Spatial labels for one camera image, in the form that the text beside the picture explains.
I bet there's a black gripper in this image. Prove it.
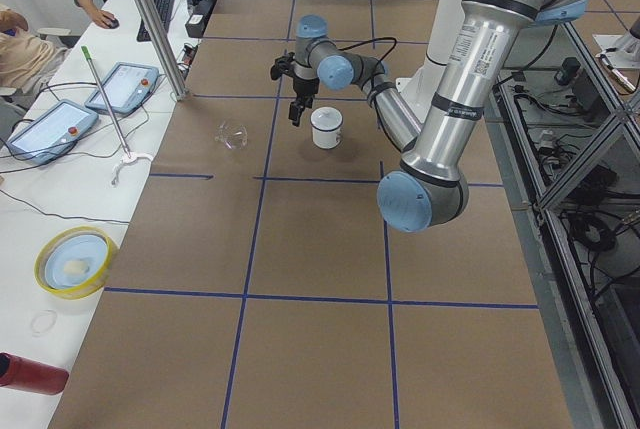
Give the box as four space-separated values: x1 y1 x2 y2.
270 52 319 127

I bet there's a white mug lid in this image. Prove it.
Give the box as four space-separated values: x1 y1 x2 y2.
310 106 343 132

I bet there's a clear glass funnel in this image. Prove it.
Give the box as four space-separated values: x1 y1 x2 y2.
215 120 248 150

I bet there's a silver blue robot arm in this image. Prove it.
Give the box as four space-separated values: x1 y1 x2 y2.
270 0 588 232

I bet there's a person hand on mouse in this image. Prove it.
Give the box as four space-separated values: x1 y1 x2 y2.
90 9 116 29

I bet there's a white enamel mug blue rim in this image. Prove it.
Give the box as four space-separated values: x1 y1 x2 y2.
311 123 343 149

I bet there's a black keyboard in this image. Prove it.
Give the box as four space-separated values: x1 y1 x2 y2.
136 0 176 43

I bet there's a blue teach pendant far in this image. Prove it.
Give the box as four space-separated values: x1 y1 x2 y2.
101 62 160 117

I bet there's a blue teach pendant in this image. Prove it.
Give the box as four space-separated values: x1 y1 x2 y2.
7 99 98 165
101 62 160 117

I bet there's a blue teach pendant near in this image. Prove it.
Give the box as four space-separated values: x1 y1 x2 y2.
7 99 98 165

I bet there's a black power adapter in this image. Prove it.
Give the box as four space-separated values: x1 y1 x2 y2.
554 57 581 87

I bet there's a light blue plate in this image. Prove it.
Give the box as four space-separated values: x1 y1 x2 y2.
44 234 108 289

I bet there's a yellow tape roll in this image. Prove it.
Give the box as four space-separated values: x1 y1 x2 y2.
34 226 119 300

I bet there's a red bottle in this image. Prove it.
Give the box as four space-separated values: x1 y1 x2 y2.
1 353 69 395

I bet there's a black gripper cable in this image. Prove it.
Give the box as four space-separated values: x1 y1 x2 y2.
332 36 399 85

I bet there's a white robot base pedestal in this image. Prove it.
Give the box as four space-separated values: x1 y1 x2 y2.
400 0 464 106

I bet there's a green handled reacher stick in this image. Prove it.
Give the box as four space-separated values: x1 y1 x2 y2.
81 45 153 187

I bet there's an aluminium frame post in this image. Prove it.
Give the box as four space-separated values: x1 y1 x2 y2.
134 0 187 101

